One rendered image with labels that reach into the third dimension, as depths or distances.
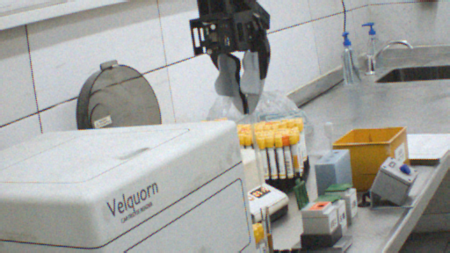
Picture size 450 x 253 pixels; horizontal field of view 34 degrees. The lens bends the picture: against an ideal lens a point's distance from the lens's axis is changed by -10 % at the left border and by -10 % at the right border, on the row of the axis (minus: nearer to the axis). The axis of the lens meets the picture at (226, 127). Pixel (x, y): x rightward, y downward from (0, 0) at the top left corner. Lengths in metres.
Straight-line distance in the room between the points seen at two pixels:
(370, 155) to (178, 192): 0.86
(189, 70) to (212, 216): 1.29
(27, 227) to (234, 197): 0.26
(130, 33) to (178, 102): 0.26
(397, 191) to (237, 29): 0.49
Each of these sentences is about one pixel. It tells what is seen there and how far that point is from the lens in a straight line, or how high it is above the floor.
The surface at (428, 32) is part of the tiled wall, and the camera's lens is 3.63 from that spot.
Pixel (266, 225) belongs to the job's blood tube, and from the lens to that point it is 1.21.
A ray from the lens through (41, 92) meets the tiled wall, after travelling 1.57.
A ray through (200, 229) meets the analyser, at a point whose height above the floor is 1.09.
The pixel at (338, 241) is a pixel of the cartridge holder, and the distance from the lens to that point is 1.28.
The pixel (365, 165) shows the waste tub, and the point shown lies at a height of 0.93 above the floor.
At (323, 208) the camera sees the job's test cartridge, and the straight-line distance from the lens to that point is 1.26.
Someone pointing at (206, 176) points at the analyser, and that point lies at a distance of 0.79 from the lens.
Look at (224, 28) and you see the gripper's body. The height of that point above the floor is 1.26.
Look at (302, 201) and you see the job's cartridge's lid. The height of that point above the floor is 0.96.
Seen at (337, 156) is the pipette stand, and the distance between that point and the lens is 1.48.
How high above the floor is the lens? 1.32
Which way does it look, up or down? 10 degrees down
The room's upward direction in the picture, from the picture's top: 9 degrees counter-clockwise
